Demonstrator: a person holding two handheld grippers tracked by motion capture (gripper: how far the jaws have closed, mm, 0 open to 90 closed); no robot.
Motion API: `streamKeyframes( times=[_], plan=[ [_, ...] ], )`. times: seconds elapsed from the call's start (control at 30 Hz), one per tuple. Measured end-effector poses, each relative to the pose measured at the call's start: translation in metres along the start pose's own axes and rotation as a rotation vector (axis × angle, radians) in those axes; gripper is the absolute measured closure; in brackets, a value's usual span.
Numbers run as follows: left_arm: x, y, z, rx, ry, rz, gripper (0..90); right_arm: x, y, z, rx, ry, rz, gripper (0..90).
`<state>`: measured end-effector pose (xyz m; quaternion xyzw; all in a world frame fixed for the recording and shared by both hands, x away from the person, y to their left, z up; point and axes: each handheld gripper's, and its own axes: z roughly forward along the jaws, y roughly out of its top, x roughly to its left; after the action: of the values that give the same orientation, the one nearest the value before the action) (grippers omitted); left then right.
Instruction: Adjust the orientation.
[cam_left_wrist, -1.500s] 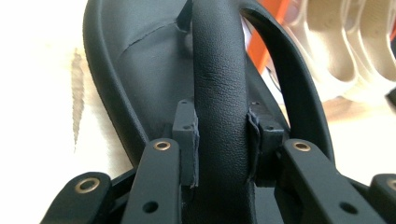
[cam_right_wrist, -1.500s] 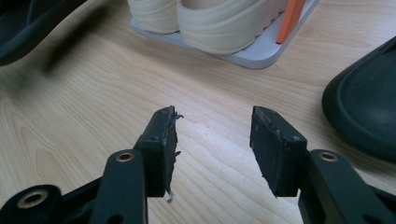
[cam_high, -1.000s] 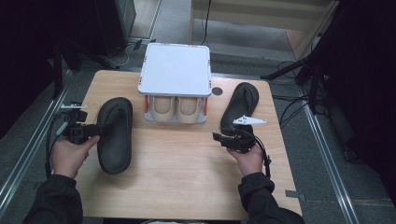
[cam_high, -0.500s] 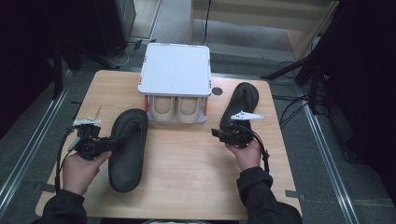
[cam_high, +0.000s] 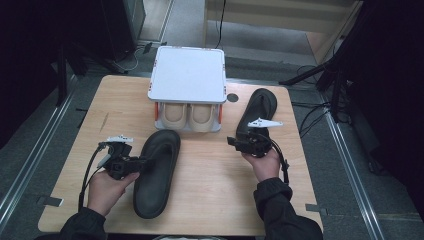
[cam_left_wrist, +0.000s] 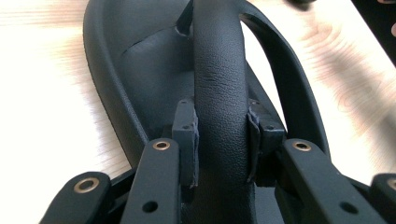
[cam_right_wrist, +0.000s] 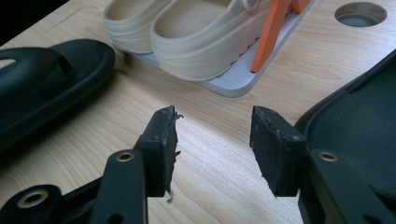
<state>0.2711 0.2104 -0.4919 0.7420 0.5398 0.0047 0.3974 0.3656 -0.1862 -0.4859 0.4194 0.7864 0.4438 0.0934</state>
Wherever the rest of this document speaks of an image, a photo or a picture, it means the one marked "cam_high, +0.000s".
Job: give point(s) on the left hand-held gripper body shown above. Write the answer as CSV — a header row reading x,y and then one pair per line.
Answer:
x,y
120,163

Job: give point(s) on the black tripod stand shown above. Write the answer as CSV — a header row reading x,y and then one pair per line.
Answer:
x,y
336,66

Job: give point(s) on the person's left hand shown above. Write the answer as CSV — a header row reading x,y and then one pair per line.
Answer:
x,y
105,193

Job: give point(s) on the beige wooden furniture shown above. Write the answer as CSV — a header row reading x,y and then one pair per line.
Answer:
x,y
283,16

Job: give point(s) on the white shoe rack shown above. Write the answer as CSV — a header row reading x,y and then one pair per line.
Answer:
x,y
186,76

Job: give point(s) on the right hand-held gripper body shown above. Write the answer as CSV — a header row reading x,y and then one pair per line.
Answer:
x,y
256,143

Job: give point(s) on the metal floor rail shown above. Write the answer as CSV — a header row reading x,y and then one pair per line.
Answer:
x,y
36,153
353,180

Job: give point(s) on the dark curtain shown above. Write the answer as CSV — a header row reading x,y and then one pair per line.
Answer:
x,y
30,50
396,83

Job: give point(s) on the grey tape piece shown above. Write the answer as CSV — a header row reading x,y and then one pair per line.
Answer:
x,y
50,201
315,208

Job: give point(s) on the dark cabinet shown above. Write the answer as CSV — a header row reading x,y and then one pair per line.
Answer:
x,y
123,26

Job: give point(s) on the person's right hand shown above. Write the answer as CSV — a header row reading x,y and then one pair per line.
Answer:
x,y
266,166

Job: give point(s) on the cream clog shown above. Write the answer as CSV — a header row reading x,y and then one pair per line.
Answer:
x,y
202,117
174,116

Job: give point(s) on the black metal stand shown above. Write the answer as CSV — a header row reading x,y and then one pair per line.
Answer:
x,y
61,76

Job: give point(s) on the black flip-flop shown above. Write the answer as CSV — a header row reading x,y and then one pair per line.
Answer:
x,y
263,103
156,193

